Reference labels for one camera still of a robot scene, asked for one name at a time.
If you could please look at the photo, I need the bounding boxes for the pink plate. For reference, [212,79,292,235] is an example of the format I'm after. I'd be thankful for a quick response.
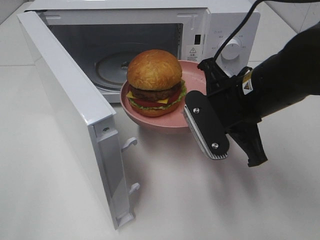
[120,60,206,134]

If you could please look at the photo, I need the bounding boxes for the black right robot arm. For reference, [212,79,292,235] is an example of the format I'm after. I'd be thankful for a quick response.
[184,24,320,167]

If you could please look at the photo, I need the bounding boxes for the burger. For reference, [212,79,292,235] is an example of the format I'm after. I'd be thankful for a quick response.
[126,49,187,117]

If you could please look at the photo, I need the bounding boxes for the white microwave door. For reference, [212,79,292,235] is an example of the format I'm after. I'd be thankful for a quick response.
[18,11,140,229]

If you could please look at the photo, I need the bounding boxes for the upper white control knob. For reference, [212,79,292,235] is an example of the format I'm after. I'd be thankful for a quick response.
[220,38,241,60]

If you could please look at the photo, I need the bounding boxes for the glass microwave turntable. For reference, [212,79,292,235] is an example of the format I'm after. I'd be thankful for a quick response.
[94,51,138,90]

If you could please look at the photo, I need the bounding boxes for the white microwave oven body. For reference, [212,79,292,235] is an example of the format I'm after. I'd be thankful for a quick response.
[23,0,260,103]

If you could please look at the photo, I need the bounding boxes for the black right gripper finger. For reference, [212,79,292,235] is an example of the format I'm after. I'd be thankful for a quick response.
[228,122,268,167]
[183,90,230,160]

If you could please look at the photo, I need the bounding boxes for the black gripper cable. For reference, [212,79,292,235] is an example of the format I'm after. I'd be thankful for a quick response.
[213,0,301,66]

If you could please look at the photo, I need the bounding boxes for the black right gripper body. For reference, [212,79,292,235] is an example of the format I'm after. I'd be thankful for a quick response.
[197,58,262,132]

